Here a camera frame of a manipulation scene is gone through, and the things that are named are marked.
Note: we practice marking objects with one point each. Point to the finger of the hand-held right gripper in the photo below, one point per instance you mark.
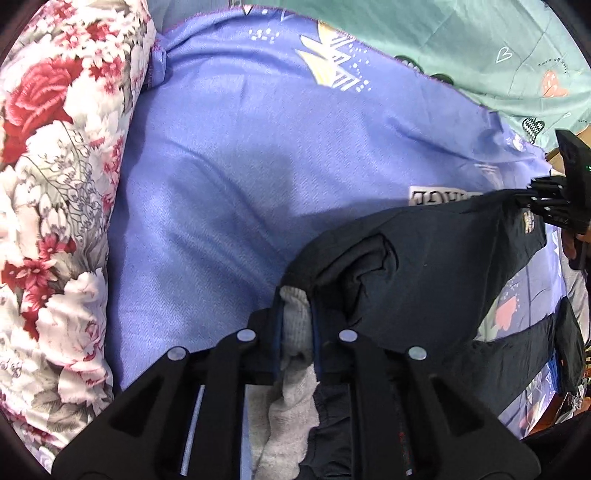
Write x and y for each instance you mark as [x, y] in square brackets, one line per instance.
[549, 186]
[547, 203]

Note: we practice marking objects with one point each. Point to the dark navy pants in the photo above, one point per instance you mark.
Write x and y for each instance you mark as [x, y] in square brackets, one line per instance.
[415, 258]

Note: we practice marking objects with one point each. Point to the brown cardboard box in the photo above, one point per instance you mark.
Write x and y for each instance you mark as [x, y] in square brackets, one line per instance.
[556, 161]

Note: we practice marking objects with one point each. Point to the teal heart print sheet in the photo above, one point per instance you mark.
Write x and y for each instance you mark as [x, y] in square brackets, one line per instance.
[461, 41]

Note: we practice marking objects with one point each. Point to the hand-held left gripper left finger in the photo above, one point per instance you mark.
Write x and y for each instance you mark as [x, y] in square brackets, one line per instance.
[276, 332]

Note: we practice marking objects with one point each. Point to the grey white cloth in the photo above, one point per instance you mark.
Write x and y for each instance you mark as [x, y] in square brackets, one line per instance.
[577, 300]

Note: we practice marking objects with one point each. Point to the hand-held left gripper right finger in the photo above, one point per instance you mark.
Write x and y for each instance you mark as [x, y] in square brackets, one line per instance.
[316, 334]

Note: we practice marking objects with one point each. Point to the purple printed bed sheet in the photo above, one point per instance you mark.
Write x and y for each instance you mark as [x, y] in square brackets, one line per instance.
[221, 184]

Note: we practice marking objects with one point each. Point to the person's right hand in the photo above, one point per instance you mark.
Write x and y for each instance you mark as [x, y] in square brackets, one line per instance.
[570, 245]

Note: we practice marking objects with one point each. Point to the red floral quilt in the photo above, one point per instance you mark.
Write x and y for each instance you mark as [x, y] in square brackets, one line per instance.
[51, 184]

